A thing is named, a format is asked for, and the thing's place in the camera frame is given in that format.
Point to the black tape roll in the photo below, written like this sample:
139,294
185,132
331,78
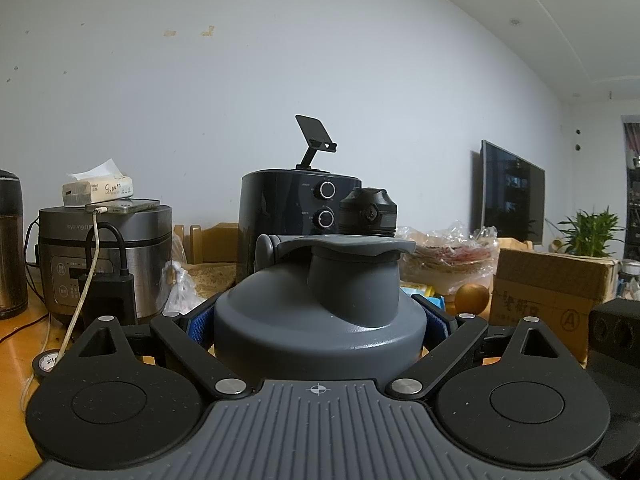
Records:
37,367

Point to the wooden chair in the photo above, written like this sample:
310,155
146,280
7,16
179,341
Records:
215,245

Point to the blue snack packet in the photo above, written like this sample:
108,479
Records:
435,303

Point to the black steel electric kettle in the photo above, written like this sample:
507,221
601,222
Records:
12,260

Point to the white tissue pack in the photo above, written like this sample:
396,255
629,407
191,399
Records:
100,192

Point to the clear bag of packaged food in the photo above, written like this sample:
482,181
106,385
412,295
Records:
450,260

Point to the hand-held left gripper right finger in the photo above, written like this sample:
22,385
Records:
437,317

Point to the flat screen television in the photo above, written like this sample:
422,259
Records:
512,195

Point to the patterned brown cushion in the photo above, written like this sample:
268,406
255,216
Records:
212,277

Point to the clear shaker bottle grey lid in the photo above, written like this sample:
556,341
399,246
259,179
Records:
310,320

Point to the cardboard box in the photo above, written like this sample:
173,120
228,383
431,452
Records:
540,290

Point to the smartphone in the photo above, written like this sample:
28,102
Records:
130,206

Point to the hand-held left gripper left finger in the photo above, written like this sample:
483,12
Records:
200,327

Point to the green potted plant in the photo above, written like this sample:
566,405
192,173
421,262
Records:
592,235

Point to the black phone stand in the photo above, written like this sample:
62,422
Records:
312,132

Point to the black gradient water bottle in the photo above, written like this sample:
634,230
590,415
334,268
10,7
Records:
367,212

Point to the grey rice cooker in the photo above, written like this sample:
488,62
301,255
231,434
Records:
145,260

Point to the orange fruit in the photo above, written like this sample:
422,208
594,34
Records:
472,299

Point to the white plastic bag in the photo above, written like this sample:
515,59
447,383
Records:
182,295

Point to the dark blue air fryer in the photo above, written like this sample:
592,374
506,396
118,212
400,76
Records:
270,220

